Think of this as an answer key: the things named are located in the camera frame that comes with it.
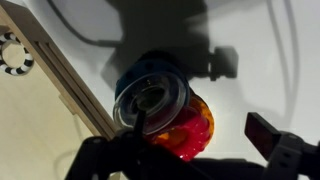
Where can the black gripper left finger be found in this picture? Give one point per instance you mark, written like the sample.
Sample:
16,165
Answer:
139,123

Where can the wooden slatted tray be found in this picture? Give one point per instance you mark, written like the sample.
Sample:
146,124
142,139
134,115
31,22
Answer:
33,133

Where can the clear glass cup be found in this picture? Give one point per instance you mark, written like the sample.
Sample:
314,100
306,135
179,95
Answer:
174,100

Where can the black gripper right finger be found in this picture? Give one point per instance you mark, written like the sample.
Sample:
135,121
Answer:
263,135

